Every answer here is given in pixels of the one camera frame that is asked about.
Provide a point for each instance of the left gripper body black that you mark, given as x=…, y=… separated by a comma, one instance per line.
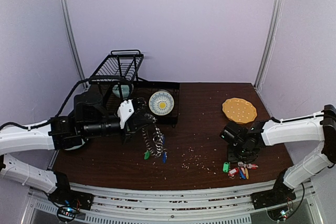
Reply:
x=129, y=130

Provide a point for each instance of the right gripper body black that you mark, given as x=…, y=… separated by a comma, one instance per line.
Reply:
x=237, y=156

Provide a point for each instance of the black keyring disc with rings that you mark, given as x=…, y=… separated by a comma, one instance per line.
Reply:
x=154, y=140

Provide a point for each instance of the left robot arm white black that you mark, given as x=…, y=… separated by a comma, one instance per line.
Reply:
x=89, y=119

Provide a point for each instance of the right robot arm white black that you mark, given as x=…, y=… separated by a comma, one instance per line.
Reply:
x=244, y=145

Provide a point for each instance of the red headed silver key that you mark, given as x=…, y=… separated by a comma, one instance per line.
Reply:
x=251, y=166

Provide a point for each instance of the yellow key tag in pile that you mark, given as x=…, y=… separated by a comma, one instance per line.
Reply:
x=246, y=174

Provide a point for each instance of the red key tag in pile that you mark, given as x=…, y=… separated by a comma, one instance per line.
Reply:
x=233, y=172

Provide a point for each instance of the green key tag in pile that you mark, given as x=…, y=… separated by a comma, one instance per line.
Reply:
x=226, y=167

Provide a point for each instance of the blue yellow patterned plate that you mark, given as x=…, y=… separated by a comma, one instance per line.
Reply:
x=161, y=103

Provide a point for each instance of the green key tag on disc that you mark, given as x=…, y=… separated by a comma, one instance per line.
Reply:
x=146, y=155

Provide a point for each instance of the teal ceramic bowl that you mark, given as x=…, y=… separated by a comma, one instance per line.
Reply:
x=125, y=91

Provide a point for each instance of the blue key tag on disc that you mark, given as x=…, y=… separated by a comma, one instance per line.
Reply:
x=164, y=159

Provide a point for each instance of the yellow dotted plate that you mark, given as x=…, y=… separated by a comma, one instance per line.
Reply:
x=239, y=110

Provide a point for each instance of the light teal plate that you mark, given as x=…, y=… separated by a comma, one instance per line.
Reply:
x=75, y=147

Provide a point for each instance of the right circuit board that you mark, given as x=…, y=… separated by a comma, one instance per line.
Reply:
x=279, y=214

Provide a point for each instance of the circuit board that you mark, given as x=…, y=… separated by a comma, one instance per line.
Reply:
x=279, y=214
x=66, y=214

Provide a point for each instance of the left circuit board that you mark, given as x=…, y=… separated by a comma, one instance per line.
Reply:
x=66, y=214

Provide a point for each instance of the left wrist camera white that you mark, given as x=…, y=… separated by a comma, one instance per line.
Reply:
x=124, y=112

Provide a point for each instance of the black wire dish rack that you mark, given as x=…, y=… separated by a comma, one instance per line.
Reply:
x=122, y=67

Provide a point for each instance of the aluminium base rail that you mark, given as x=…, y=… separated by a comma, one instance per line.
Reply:
x=217, y=205

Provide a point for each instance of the right aluminium frame post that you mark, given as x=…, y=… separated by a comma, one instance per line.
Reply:
x=270, y=40

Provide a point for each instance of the aluminium frame post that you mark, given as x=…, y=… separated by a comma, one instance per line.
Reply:
x=270, y=40
x=71, y=39

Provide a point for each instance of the left aluminium frame post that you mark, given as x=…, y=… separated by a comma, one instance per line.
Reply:
x=71, y=39

